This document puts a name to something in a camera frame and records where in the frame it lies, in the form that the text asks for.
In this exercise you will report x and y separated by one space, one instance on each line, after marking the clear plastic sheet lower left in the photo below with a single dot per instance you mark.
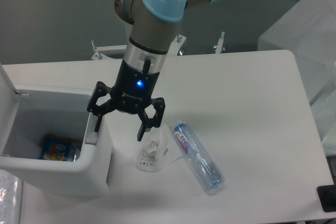
11 197

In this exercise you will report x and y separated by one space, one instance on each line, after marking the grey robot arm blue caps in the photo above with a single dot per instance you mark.
154 26

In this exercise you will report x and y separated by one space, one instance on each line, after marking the white push-lid trash can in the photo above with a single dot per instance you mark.
28 113

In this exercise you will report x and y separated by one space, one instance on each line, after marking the clear plastic water bottle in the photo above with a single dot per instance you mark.
199 160

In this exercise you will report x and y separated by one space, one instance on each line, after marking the colourful snack bag in bin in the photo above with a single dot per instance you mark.
59 148

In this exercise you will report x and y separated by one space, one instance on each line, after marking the black device at table edge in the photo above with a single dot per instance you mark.
326 195

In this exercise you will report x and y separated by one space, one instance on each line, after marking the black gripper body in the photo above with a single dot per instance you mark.
133 88

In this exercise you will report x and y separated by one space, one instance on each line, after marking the crumpled white plastic wrapper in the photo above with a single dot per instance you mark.
159 150

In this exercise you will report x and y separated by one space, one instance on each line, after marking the white metal mounting bracket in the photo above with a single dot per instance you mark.
117 52

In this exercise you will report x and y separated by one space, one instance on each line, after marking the silver table clamp screw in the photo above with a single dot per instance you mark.
219 47

